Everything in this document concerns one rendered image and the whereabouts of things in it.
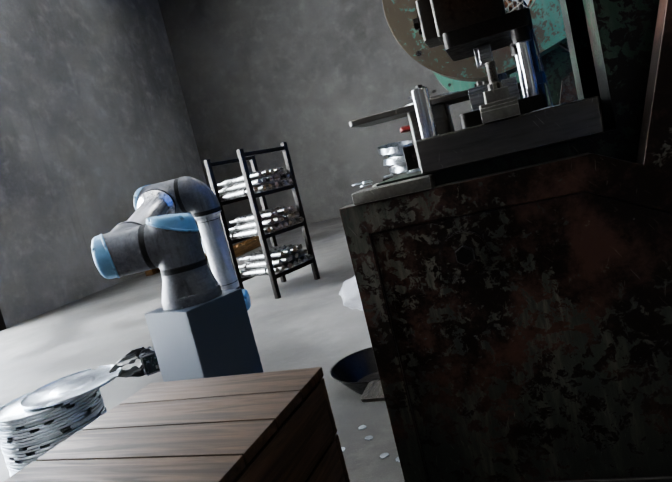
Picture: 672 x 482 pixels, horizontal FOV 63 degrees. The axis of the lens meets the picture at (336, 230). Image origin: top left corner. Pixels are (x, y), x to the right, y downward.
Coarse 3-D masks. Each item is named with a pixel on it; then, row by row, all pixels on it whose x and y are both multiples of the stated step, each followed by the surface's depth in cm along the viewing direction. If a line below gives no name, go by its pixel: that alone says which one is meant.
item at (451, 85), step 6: (516, 72) 391; (438, 78) 405; (444, 78) 404; (516, 78) 392; (444, 84) 404; (450, 84) 403; (456, 84) 402; (462, 84) 401; (468, 84) 400; (450, 90) 404; (456, 90) 403; (462, 90) 402; (522, 96) 418
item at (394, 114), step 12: (444, 96) 108; (456, 96) 107; (468, 96) 109; (408, 108) 110; (432, 108) 111; (444, 108) 111; (360, 120) 113; (372, 120) 113; (384, 120) 119; (444, 120) 111; (444, 132) 111
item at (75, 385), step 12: (84, 372) 182; (96, 372) 178; (108, 372) 175; (120, 372) 171; (48, 384) 177; (60, 384) 174; (72, 384) 169; (84, 384) 166; (96, 384) 164; (36, 396) 167; (48, 396) 164; (60, 396) 161; (72, 396) 158; (24, 408) 158; (36, 408) 155
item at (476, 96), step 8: (504, 80) 104; (512, 80) 103; (472, 88) 106; (480, 88) 105; (512, 88) 103; (472, 96) 106; (480, 96) 105; (512, 96) 104; (472, 104) 106; (480, 104) 106
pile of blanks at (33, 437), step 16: (80, 400) 159; (96, 400) 165; (48, 416) 152; (64, 416) 155; (80, 416) 160; (96, 416) 165; (0, 432) 153; (16, 432) 151; (32, 432) 151; (48, 432) 152; (64, 432) 155; (16, 448) 152; (32, 448) 152; (48, 448) 153; (16, 464) 153
